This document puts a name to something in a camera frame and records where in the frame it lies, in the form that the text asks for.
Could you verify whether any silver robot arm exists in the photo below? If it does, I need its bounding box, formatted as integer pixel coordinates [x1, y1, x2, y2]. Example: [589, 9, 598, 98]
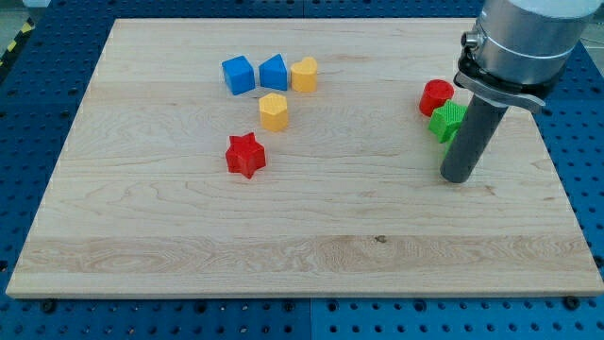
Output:
[454, 0, 603, 113]

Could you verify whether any yellow heart block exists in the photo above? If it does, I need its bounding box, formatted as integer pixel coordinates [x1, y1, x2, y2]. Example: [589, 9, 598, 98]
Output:
[290, 57, 318, 93]

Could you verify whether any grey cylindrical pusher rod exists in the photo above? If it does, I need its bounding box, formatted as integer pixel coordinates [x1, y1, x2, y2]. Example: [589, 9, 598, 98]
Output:
[440, 95, 509, 183]

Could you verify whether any blue triangle block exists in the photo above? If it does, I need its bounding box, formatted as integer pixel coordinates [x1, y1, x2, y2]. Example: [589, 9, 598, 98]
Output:
[259, 54, 288, 91]

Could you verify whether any light wooden board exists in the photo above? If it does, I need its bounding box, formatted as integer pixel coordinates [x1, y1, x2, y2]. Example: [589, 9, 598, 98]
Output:
[7, 19, 603, 298]

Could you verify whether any blue cube block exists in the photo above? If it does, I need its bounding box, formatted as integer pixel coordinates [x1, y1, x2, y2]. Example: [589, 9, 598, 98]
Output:
[222, 56, 256, 95]

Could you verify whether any green star block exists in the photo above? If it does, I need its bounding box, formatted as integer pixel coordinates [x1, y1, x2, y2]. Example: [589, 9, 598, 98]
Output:
[428, 100, 467, 144]

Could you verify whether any red star block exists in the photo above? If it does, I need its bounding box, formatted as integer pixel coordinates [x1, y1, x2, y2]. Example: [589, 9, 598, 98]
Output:
[226, 132, 266, 179]

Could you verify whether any yellow hexagon block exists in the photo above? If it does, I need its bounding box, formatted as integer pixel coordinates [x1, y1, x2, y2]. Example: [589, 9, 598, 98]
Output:
[259, 93, 289, 132]

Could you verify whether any red cylinder block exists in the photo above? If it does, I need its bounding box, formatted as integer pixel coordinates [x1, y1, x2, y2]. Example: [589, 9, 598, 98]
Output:
[419, 79, 455, 117]

